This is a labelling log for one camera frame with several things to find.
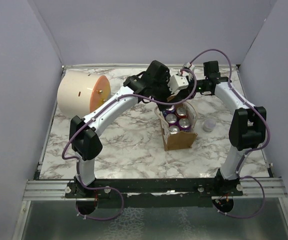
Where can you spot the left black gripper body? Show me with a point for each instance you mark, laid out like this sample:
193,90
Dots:
161,92

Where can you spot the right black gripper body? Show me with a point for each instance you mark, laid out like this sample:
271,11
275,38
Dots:
200,87

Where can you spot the purple fanta can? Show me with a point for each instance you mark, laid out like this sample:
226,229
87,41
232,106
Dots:
171,119
170,109
184,125

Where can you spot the red cola can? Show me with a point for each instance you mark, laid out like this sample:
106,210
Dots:
181,112
173,129

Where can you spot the jute canvas tote bag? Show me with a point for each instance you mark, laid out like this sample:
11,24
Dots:
181,139

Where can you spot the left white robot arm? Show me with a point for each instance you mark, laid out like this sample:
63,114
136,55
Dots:
85,132

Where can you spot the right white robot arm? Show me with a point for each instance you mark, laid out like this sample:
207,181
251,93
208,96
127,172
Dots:
248,131

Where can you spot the small clear plastic cup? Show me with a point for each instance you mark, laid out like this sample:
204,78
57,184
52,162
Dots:
209,125

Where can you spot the cream cylindrical drum container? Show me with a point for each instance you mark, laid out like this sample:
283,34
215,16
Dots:
81,93

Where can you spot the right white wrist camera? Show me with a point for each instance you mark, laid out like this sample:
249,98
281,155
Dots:
187,71

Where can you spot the black metal base frame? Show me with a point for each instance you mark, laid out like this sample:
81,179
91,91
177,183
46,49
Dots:
151,192

